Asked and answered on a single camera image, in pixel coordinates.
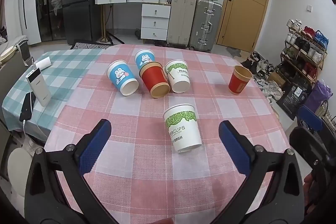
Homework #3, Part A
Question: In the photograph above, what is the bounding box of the white power bank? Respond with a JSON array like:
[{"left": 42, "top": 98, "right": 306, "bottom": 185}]
[{"left": 25, "top": 69, "right": 52, "bottom": 107}]

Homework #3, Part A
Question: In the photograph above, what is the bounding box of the striped floor mat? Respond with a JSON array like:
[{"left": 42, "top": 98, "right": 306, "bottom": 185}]
[{"left": 70, "top": 42, "right": 111, "bottom": 50}]

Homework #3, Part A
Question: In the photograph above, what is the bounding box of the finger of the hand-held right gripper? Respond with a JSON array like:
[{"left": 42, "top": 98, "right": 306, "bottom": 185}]
[
  {"left": 298, "top": 105, "right": 336, "bottom": 136},
  {"left": 289, "top": 126, "right": 332, "bottom": 170}
]

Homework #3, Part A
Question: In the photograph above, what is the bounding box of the purple plastic bag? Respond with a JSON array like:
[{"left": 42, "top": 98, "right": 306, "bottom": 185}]
[{"left": 304, "top": 80, "right": 333, "bottom": 113}]

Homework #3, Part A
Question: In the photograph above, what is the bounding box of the wooden door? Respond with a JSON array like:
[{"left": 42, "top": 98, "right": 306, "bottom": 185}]
[{"left": 215, "top": 0, "right": 273, "bottom": 53}]

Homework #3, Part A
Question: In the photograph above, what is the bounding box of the black tripod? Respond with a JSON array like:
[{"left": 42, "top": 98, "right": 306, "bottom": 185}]
[{"left": 101, "top": 4, "right": 118, "bottom": 45}]

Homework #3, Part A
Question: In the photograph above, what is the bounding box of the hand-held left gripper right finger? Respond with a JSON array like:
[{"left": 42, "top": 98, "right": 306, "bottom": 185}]
[{"left": 215, "top": 120, "right": 306, "bottom": 224}]

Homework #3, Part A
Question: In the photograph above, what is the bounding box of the black smartphone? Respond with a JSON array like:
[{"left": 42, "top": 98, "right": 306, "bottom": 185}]
[{"left": 19, "top": 91, "right": 36, "bottom": 122}]

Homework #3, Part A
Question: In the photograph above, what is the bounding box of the white drawer unit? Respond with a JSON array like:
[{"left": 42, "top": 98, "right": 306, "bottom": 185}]
[{"left": 141, "top": 4, "right": 171, "bottom": 41}]

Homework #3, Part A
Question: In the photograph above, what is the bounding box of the woven basket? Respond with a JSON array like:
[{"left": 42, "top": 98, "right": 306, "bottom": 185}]
[{"left": 319, "top": 100, "right": 336, "bottom": 133}]

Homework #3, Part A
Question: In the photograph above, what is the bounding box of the person's right hand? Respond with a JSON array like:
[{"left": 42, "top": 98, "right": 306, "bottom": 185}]
[{"left": 304, "top": 174, "right": 315, "bottom": 191}]

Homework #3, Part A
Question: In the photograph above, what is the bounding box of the pink checked tablecloth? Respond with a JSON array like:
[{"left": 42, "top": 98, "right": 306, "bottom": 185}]
[{"left": 43, "top": 44, "right": 292, "bottom": 224}]

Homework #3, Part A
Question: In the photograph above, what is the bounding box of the shoe rack with shoes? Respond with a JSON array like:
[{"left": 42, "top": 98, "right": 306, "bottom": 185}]
[{"left": 280, "top": 19, "right": 329, "bottom": 86}]

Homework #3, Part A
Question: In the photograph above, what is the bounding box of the red paper cup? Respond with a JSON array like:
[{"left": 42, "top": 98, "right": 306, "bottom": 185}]
[
  {"left": 139, "top": 62, "right": 170, "bottom": 98},
  {"left": 228, "top": 65, "right": 253, "bottom": 96}
]

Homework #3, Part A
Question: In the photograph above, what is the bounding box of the silver suitcase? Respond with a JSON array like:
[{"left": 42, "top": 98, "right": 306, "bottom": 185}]
[{"left": 189, "top": 0, "right": 223, "bottom": 53}]

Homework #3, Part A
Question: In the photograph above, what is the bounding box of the white charging cable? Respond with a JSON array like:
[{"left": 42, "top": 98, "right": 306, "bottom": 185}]
[{"left": 22, "top": 119, "right": 51, "bottom": 146}]

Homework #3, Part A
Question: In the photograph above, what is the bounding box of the white leaf-print paper cup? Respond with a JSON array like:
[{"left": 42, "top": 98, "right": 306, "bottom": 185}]
[
  {"left": 163, "top": 104, "right": 203, "bottom": 154},
  {"left": 164, "top": 59, "right": 191, "bottom": 94}
]

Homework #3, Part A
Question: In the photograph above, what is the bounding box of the black shopping bag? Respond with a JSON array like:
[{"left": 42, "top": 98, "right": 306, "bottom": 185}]
[{"left": 276, "top": 82, "right": 312, "bottom": 120}]

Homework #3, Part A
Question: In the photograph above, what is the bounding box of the beige suitcase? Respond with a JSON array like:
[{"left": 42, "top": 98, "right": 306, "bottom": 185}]
[{"left": 167, "top": 0, "right": 197, "bottom": 46}]

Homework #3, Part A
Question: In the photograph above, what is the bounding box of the pile of shoes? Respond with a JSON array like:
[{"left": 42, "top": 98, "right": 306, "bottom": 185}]
[{"left": 240, "top": 51, "right": 284, "bottom": 104}]

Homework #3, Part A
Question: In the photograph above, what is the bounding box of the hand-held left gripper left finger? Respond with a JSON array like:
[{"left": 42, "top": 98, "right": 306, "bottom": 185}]
[{"left": 25, "top": 119, "right": 113, "bottom": 224}]

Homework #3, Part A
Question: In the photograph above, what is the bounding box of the green checked tablecloth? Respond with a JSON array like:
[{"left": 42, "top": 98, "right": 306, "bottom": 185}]
[{"left": 2, "top": 48, "right": 105, "bottom": 141}]

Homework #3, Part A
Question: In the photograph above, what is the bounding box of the blue bunny paper cup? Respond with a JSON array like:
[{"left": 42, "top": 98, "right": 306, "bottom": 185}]
[
  {"left": 106, "top": 60, "right": 139, "bottom": 96},
  {"left": 135, "top": 49, "right": 156, "bottom": 71}
]

